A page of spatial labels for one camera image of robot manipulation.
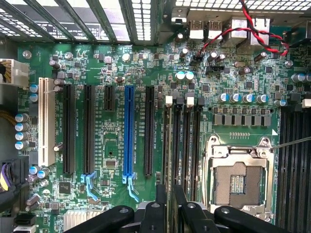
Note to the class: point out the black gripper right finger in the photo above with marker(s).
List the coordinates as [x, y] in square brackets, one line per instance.
[194, 218]

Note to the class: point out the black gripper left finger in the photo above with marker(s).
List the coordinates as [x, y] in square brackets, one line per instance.
[155, 218]

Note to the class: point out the black RAM slot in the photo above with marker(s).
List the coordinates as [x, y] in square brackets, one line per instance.
[177, 136]
[197, 136]
[294, 170]
[305, 170]
[165, 136]
[187, 136]
[283, 170]

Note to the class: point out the silver CPU socket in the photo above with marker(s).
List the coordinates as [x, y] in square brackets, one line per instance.
[239, 179]

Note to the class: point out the silver finned heatsink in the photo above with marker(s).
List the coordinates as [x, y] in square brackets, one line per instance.
[82, 219]

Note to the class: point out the long black expansion slot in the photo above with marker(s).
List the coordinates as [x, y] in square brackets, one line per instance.
[149, 131]
[89, 128]
[69, 128]

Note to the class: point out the green motherboard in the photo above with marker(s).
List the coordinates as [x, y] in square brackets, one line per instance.
[116, 136]

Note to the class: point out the blue expansion slot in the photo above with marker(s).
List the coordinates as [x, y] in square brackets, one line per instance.
[129, 131]

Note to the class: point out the thin metal locking lever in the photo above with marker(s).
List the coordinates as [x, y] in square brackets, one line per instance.
[291, 143]

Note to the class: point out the short black expansion slot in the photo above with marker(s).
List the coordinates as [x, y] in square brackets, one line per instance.
[109, 98]

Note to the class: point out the white expansion slot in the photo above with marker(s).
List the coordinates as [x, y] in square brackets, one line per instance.
[46, 121]

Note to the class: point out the black power connector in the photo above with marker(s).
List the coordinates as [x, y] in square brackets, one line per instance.
[14, 170]

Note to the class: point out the silver USB port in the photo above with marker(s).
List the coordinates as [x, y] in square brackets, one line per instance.
[196, 30]
[215, 30]

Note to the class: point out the silver port block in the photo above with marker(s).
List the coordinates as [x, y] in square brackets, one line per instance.
[234, 31]

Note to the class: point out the open grey PC case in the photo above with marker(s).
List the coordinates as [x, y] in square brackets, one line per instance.
[155, 24]

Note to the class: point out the silver network port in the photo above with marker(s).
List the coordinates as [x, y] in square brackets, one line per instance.
[261, 29]

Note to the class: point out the white power connector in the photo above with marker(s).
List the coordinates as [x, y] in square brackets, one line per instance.
[17, 72]

